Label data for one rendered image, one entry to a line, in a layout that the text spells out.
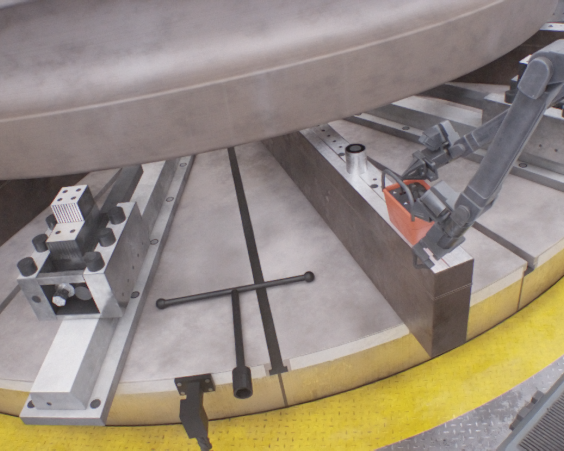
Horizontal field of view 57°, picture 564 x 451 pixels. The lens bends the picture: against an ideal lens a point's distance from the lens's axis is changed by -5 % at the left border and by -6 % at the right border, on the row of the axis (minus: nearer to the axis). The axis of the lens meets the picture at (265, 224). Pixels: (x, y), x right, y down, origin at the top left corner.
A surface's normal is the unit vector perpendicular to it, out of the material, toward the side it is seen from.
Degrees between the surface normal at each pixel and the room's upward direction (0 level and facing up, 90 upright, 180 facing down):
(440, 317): 90
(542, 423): 0
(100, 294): 90
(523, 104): 93
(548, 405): 0
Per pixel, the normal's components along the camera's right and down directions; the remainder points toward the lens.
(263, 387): 0.11, 0.56
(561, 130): -0.74, 0.48
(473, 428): -0.16, -0.80
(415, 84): 0.43, 0.47
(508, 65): -0.44, 0.58
